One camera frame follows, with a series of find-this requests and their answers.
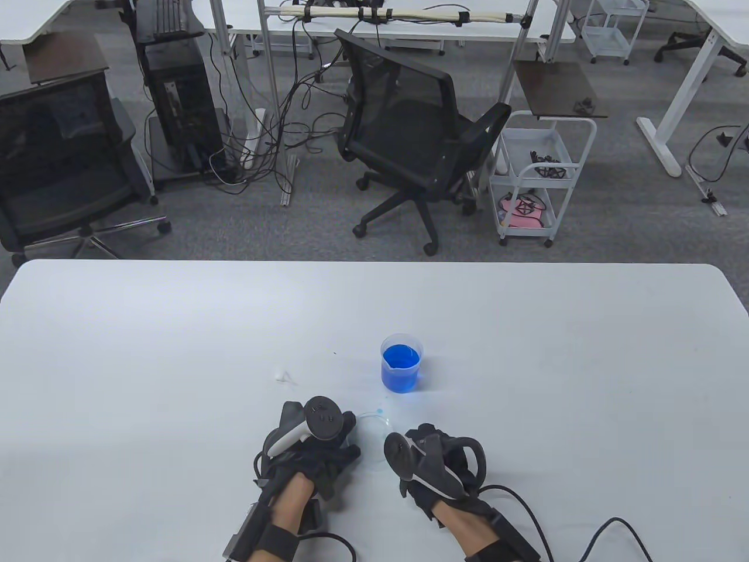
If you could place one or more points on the person's left hand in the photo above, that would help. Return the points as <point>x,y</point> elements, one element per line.
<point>327,465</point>

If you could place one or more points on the small black object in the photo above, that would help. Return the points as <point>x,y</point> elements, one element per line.
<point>583,105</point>

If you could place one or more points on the grey wheeled tower stand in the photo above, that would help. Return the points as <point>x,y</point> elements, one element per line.
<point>158,152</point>

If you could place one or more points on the brown side table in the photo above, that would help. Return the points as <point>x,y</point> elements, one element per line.
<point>64,55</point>
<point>556,88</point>

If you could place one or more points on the aluminium floor rail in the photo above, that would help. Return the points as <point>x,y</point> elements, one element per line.
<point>705,190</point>

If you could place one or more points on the beaker of blue dye solution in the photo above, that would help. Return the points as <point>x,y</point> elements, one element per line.
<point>401,374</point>

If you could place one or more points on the person's left forearm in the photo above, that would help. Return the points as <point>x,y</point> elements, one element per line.
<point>289,497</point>

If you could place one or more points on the white power strip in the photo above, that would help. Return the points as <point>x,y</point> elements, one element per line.
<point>253,143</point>

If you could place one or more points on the black white VR controller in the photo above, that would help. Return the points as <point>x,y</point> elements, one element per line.
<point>401,455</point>
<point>322,417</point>

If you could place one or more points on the black glove sensor box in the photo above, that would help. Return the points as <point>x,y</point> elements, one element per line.
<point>314,515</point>

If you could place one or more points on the white utility cart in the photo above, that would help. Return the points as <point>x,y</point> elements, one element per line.
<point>608,35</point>
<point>526,146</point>

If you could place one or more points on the person's right forearm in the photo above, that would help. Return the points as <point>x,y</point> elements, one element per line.
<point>468,530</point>

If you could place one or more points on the white desk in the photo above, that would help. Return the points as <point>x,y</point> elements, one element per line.
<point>497,30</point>
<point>731,23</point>
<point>35,17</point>

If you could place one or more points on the black mesh office chair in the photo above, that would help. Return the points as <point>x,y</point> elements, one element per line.
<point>404,111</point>

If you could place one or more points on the black chrome-base office chair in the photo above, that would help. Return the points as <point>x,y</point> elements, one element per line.
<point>58,146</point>

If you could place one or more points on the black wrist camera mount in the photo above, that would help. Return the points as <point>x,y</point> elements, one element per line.
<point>246,527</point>
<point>518,538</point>

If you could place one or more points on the white cotton wad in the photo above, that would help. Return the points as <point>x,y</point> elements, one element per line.
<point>285,376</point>

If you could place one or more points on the black computer tower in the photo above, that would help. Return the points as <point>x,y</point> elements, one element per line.
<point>181,99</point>

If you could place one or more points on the clear culture dish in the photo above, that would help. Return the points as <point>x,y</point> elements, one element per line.
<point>374,433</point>

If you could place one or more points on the pink cloth item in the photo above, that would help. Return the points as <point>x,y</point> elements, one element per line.
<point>526,219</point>

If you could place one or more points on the person's right hand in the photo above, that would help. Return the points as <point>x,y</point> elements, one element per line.
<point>430,433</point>

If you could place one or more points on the black chair base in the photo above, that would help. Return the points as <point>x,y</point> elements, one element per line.
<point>684,40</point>

